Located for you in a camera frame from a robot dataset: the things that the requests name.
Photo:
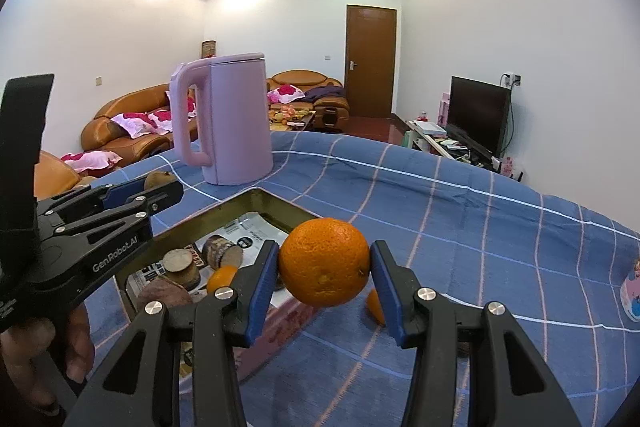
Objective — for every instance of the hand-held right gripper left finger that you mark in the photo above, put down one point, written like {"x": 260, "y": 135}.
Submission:
{"x": 262, "y": 297}

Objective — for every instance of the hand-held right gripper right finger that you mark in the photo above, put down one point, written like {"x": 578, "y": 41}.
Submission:
{"x": 387, "y": 292}

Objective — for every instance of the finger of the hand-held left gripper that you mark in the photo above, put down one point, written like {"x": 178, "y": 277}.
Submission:
{"x": 125, "y": 193}
{"x": 165, "y": 193}

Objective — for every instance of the pink tin box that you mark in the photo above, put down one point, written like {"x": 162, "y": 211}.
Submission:
{"x": 280, "y": 337}

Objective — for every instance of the medium orange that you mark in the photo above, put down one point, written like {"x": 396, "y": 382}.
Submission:
{"x": 222, "y": 279}

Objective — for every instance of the wood log slice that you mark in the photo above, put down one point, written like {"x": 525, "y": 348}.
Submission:
{"x": 222, "y": 252}
{"x": 180, "y": 267}

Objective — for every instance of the large orange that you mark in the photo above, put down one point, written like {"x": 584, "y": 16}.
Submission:
{"x": 324, "y": 264}

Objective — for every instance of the person's left hand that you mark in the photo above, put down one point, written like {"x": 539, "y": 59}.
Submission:
{"x": 77, "y": 337}

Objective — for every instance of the small orange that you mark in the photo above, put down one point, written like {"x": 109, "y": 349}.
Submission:
{"x": 375, "y": 307}

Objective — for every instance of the pink floral pillow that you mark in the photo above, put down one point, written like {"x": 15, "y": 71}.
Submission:
{"x": 285, "y": 94}
{"x": 90, "y": 161}
{"x": 132, "y": 124}

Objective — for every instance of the long brown leather sofa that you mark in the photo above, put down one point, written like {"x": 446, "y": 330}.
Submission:
{"x": 100, "y": 127}

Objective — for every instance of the brown leather armchair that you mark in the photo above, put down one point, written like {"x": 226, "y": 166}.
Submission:
{"x": 52, "y": 177}

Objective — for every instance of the pink electric kettle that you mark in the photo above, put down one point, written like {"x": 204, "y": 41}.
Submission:
{"x": 235, "y": 117}

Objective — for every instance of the blue checked blanket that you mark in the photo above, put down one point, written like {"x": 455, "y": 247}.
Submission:
{"x": 475, "y": 232}

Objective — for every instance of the television stand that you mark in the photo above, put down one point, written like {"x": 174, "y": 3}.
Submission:
{"x": 440, "y": 142}

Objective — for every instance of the short brown leather sofa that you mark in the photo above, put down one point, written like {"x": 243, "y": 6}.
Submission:
{"x": 330, "y": 109}

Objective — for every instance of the purple cloth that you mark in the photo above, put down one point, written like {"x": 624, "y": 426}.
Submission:
{"x": 325, "y": 94}

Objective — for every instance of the black television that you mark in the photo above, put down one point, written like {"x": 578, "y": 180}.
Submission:
{"x": 477, "y": 114}

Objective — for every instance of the brown wooden door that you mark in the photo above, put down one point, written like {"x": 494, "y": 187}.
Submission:
{"x": 371, "y": 62}

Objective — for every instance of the pink cartoon cup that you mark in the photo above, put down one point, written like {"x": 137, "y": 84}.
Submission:
{"x": 631, "y": 292}

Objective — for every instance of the brown wall hanging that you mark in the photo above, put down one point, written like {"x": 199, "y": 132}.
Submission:
{"x": 209, "y": 49}

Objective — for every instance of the wall socket with plug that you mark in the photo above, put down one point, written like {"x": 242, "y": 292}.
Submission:
{"x": 512, "y": 80}

